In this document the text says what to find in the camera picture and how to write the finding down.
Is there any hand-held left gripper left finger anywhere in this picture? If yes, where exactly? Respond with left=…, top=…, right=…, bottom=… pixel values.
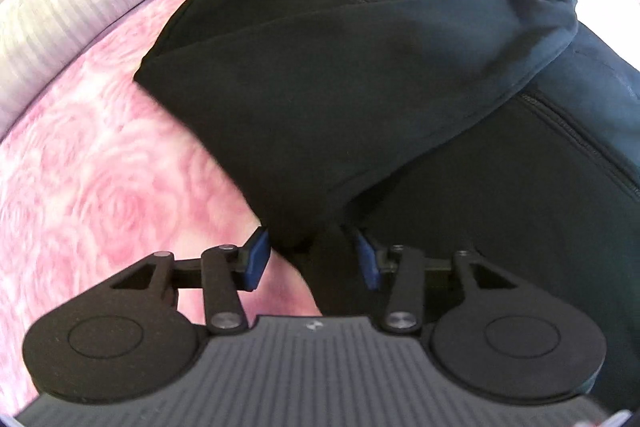
left=107, top=227, right=271, bottom=335

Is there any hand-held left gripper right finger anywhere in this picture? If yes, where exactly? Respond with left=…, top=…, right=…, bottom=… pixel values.
left=352, top=227, right=521, bottom=333

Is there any black fleece jacket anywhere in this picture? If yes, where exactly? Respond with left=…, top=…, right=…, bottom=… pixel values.
left=132, top=0, right=640, bottom=413

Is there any pink floral blanket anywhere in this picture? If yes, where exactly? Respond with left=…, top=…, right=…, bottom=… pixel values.
left=0, top=0, right=328, bottom=423

